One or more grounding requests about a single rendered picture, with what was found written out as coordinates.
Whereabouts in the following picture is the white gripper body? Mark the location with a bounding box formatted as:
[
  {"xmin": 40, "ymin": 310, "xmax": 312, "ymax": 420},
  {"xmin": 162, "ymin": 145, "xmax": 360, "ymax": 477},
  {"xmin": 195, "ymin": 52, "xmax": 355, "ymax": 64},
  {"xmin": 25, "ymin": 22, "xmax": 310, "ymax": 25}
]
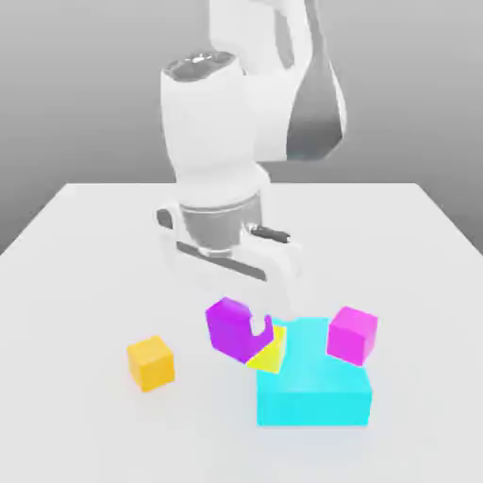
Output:
[{"xmin": 159, "ymin": 225, "xmax": 304, "ymax": 308}]

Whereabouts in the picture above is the small purple cube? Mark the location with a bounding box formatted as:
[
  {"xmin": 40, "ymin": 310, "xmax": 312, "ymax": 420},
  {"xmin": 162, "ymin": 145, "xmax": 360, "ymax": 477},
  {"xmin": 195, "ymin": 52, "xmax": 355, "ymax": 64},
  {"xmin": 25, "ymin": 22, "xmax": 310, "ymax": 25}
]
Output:
[{"xmin": 205, "ymin": 296, "xmax": 275, "ymax": 364}]

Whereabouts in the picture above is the small yellow cube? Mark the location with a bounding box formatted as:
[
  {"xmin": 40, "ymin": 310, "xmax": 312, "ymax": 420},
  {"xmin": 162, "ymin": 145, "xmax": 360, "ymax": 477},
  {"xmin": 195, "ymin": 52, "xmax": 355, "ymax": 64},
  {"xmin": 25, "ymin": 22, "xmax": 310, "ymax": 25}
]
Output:
[{"xmin": 245, "ymin": 325, "xmax": 289, "ymax": 375}]

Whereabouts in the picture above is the small magenta cube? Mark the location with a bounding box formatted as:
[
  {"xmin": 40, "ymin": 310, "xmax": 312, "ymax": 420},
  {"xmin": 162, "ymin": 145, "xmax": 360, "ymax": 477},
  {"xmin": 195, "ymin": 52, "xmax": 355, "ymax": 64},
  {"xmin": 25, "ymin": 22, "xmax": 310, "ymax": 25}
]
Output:
[{"xmin": 325, "ymin": 306, "xmax": 379, "ymax": 368}]

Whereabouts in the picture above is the small orange cube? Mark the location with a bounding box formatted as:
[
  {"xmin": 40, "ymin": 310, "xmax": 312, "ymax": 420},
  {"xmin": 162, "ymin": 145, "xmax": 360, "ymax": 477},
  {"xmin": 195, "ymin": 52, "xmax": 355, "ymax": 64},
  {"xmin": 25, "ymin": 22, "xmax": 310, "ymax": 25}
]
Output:
[{"xmin": 125, "ymin": 334, "xmax": 176, "ymax": 394}]

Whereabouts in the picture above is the large cyan box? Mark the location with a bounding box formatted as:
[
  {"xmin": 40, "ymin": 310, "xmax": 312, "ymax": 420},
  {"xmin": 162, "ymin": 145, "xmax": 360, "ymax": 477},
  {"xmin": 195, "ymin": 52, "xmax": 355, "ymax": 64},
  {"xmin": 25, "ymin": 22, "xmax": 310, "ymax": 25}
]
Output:
[{"xmin": 256, "ymin": 316, "xmax": 374, "ymax": 428}]

